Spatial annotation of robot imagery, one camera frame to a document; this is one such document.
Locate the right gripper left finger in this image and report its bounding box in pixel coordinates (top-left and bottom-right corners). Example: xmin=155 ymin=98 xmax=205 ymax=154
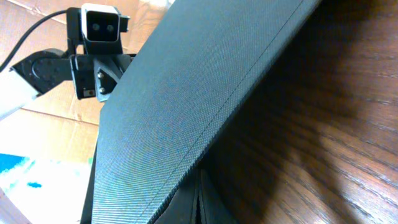
xmin=155 ymin=170 xmax=199 ymax=224

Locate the cardboard sheet background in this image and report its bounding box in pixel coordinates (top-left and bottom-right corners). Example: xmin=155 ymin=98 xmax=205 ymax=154
xmin=1 ymin=0 xmax=173 ymax=162

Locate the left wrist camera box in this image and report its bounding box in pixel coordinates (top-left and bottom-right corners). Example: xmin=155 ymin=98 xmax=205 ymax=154
xmin=66 ymin=3 xmax=130 ymax=55

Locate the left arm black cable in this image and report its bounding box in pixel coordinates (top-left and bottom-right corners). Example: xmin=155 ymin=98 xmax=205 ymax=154
xmin=0 ymin=9 xmax=68 ymax=72

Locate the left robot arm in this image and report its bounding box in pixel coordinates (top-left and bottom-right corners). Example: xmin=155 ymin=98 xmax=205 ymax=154
xmin=1 ymin=49 xmax=135 ymax=119

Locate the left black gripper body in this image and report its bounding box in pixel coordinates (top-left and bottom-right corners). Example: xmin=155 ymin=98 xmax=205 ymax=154
xmin=70 ymin=54 xmax=136 ymax=103

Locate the dark green box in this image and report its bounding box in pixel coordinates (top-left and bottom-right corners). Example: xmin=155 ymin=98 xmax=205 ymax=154
xmin=81 ymin=0 xmax=318 ymax=223

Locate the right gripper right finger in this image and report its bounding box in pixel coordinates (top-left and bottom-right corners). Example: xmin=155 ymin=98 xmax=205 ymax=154
xmin=198 ymin=170 xmax=238 ymax=224

